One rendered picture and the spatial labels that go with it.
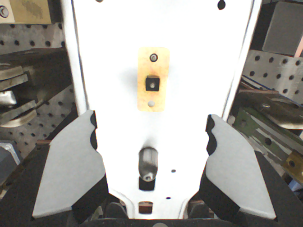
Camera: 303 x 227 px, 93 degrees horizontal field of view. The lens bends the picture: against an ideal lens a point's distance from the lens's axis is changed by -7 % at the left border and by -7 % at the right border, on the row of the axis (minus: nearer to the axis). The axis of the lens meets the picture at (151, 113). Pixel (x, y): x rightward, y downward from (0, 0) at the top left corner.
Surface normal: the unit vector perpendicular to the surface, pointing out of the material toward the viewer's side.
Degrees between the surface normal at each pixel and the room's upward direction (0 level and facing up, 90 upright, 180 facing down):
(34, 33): 0
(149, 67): 0
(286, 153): 78
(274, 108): 90
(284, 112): 90
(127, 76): 0
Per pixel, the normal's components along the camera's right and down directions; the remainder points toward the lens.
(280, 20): 0.01, 0.48
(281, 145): -0.97, 0.06
